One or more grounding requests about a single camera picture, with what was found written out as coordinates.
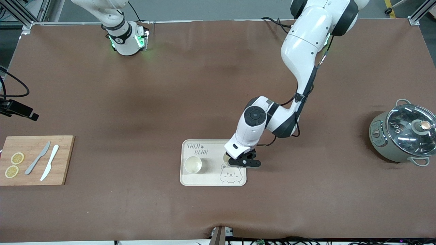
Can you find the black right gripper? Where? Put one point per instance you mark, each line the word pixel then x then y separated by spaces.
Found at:
pixel 20 108

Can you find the bamboo cutting board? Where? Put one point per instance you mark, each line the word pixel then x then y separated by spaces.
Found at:
pixel 64 163

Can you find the yellow lemon slice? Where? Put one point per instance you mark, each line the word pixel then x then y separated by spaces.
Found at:
pixel 12 171
pixel 17 158

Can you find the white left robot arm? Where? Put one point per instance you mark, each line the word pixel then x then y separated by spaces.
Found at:
pixel 306 41

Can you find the cream bear print tray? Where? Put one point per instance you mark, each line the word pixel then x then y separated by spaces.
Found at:
pixel 211 173

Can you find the brown table mat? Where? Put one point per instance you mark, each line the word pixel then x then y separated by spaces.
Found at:
pixel 170 85

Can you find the glass pot lid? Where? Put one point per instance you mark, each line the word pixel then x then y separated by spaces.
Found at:
pixel 405 136

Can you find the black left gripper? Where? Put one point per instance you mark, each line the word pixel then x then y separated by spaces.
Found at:
pixel 249 156

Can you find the white plastic cup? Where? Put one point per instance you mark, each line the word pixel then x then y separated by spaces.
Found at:
pixel 226 159
pixel 193 165

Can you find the grey-green cooking pot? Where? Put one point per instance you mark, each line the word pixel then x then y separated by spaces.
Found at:
pixel 385 149

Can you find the white plastic knife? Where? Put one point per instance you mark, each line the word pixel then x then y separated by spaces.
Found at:
pixel 50 161

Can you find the grey plastic knife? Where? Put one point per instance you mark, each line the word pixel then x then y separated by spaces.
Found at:
pixel 38 157

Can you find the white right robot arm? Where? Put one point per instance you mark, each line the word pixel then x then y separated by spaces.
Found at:
pixel 124 41

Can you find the aluminium frame profile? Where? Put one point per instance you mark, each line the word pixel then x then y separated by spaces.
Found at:
pixel 29 26
pixel 420 13

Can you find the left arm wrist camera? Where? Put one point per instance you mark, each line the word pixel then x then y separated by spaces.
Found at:
pixel 243 163

